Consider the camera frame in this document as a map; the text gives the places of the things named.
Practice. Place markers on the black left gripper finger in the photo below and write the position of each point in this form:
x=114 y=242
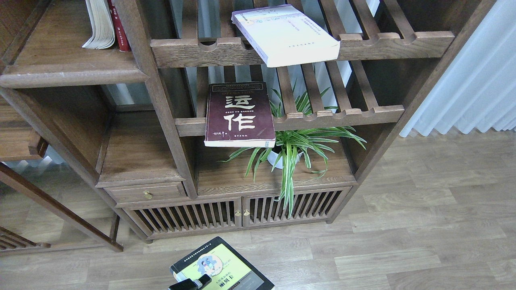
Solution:
x=189 y=284

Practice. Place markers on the white paperback book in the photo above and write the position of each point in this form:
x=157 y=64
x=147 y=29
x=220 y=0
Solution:
x=284 y=36

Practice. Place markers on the brass drawer knob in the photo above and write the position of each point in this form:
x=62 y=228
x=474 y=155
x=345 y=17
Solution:
x=148 y=195

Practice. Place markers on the white plant pot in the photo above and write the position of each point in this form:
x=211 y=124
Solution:
x=278 y=155

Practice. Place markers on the green spider plant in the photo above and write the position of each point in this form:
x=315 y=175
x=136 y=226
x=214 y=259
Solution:
x=313 y=139

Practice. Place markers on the dark red book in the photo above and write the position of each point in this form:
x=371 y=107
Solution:
x=239 y=115

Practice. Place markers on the dark wooden bookshelf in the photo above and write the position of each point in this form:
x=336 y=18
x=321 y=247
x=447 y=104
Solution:
x=130 y=122

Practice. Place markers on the red spine upright book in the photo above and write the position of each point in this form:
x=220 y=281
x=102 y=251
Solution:
x=118 y=28

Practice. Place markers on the cream paged upright book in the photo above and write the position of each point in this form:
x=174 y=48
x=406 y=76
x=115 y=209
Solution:
x=103 y=34

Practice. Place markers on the white curtain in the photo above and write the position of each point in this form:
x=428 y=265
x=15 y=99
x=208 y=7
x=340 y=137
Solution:
x=478 y=90

